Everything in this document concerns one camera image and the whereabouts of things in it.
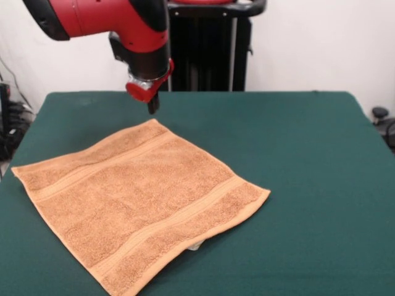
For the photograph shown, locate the grey wall cable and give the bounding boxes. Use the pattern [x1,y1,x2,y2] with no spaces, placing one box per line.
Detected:
[0,57,33,110]

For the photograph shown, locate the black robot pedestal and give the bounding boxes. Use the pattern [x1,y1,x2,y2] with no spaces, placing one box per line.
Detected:
[166,0,267,93]

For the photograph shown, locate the red robot base ring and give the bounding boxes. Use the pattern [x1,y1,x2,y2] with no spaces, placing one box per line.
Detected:
[172,0,236,6]

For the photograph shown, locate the black cable bundle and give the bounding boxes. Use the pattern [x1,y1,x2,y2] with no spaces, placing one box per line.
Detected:
[0,100,35,162]

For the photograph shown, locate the orange terry towel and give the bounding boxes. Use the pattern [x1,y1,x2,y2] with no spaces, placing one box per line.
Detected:
[10,118,272,296]

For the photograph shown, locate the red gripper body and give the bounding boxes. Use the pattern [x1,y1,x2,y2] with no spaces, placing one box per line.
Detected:
[125,58,175,104]

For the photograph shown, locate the dark green tablecloth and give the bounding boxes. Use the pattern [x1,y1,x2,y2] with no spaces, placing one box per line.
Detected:
[0,90,395,296]

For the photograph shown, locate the black electronics box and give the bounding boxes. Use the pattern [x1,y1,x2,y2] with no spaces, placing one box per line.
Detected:
[0,81,12,138]

